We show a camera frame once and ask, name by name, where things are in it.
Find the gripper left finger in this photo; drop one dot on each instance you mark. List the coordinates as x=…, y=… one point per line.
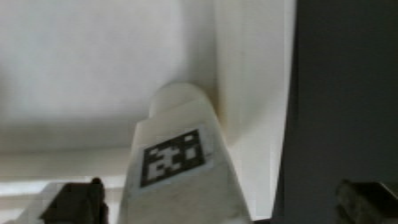
x=79, y=206

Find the white square table top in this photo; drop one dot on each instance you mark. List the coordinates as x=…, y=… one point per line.
x=91, y=53

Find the white table leg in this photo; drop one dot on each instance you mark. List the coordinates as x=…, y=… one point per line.
x=182, y=189

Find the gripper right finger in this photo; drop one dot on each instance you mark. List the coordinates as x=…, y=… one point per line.
x=367, y=203

